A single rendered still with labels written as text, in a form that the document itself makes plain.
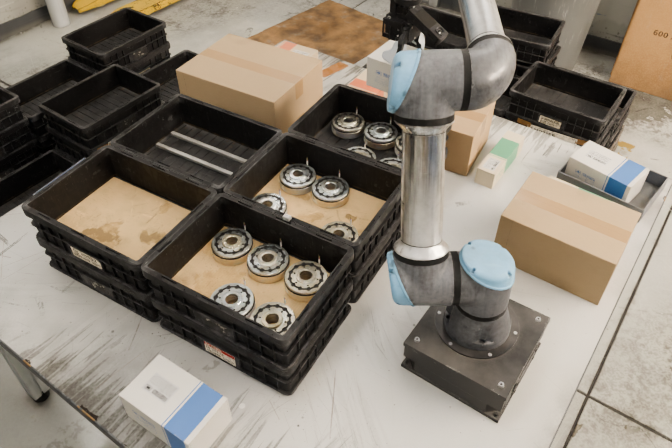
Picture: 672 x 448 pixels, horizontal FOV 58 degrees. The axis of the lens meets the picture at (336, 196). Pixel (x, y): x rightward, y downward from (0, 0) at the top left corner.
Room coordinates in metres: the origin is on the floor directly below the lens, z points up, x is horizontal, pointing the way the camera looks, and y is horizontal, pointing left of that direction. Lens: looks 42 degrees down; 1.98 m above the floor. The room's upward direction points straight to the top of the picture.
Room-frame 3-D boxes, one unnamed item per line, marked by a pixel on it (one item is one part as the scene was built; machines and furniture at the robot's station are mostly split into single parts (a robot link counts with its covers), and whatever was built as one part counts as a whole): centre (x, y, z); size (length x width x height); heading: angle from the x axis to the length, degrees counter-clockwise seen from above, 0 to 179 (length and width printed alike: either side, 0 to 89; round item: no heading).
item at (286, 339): (0.94, 0.20, 0.92); 0.40 x 0.30 x 0.02; 60
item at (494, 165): (1.55, -0.53, 0.73); 0.24 x 0.06 x 0.06; 145
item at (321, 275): (0.94, 0.07, 0.86); 0.10 x 0.10 x 0.01
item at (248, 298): (0.87, 0.24, 0.86); 0.10 x 0.10 x 0.01
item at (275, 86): (1.85, 0.29, 0.80); 0.40 x 0.30 x 0.20; 61
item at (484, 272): (0.85, -0.31, 0.97); 0.13 x 0.12 x 0.14; 89
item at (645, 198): (1.45, -0.86, 0.73); 0.27 x 0.20 x 0.05; 48
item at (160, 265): (0.94, 0.20, 0.87); 0.40 x 0.30 x 0.11; 60
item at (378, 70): (1.48, -0.20, 1.09); 0.20 x 0.12 x 0.09; 54
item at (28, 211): (1.14, 0.55, 0.92); 0.40 x 0.30 x 0.02; 60
